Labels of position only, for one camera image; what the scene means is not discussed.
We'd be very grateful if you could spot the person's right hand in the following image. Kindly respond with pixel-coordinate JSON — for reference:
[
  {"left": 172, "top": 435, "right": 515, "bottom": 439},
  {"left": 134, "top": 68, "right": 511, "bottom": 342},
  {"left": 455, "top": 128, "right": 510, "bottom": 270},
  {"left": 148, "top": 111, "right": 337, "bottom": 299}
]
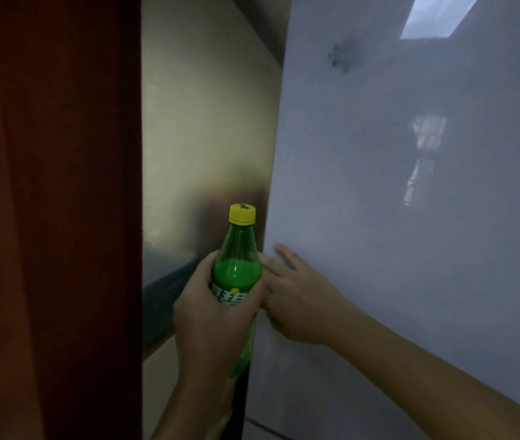
[{"left": 258, "top": 244, "right": 358, "bottom": 347}]

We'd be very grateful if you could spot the person's left hand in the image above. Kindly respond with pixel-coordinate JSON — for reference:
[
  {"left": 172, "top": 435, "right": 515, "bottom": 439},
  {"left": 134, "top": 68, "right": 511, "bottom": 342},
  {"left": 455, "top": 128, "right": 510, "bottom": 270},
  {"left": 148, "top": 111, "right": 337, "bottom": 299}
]
[{"left": 173, "top": 250, "right": 267, "bottom": 379}]

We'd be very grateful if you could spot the green bottle with yellow cap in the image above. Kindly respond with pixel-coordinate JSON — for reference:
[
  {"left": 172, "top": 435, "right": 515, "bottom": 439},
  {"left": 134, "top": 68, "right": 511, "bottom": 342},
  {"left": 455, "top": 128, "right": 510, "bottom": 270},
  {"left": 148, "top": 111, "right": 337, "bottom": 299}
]
[{"left": 209, "top": 203, "right": 263, "bottom": 380}]

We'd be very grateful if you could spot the white refrigerator door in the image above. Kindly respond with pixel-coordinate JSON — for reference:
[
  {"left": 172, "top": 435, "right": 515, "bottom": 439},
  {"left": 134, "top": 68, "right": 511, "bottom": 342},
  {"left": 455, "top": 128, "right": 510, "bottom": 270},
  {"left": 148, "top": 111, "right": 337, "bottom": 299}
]
[{"left": 242, "top": 0, "right": 520, "bottom": 440}]

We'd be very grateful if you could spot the person's right forearm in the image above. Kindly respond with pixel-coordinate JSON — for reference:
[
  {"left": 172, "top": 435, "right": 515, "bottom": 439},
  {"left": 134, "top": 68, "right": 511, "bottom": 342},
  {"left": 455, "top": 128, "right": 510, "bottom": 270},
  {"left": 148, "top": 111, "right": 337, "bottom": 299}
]
[{"left": 331, "top": 304, "right": 520, "bottom": 440}]

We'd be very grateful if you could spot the person's left forearm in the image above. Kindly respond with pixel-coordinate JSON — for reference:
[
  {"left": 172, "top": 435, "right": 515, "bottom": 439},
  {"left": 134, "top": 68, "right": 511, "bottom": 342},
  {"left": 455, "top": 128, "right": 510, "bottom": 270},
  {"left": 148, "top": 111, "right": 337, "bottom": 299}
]
[{"left": 150, "top": 370, "right": 242, "bottom": 440}]

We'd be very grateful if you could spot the glossy beige side panel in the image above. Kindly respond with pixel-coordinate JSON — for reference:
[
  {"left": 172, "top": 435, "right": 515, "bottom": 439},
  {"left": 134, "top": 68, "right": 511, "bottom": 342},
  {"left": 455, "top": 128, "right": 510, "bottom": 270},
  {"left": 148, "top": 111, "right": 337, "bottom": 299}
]
[{"left": 142, "top": 0, "right": 284, "bottom": 440}]

